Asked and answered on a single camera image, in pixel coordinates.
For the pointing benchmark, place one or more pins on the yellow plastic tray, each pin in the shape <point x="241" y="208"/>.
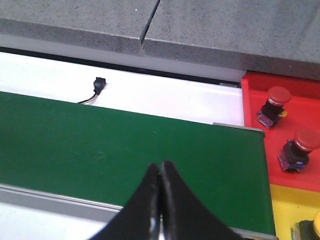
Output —
<point x="290" y="206"/>

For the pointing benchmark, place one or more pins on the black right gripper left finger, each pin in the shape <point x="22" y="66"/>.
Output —
<point x="139" y="219"/>

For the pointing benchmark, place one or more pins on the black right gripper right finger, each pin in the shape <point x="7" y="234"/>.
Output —
<point x="184" y="216"/>

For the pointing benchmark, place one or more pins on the yellow button in tray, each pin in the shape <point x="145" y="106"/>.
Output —
<point x="307" y="229"/>

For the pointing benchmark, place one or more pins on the red button with yellow tab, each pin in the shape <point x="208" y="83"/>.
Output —
<point x="272" y="111"/>

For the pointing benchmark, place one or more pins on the aluminium conveyor side rail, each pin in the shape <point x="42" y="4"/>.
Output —
<point x="97" y="211"/>

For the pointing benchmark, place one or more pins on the black sensor with cable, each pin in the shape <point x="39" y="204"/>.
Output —
<point x="98" y="85"/>

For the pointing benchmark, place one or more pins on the metal conveyor end bracket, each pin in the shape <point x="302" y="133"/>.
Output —
<point x="258" y="130"/>

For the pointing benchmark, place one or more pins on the red object at right edge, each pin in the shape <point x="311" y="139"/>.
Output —
<point x="303" y="111"/>

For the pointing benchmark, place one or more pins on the green conveyor belt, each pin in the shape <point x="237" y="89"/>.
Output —
<point x="101" y="154"/>

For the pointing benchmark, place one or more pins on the red mushroom push button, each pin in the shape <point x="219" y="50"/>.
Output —
<point x="294" y="155"/>

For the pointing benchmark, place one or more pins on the grey stone counter slab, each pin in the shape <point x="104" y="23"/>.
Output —
<point x="191" y="37"/>

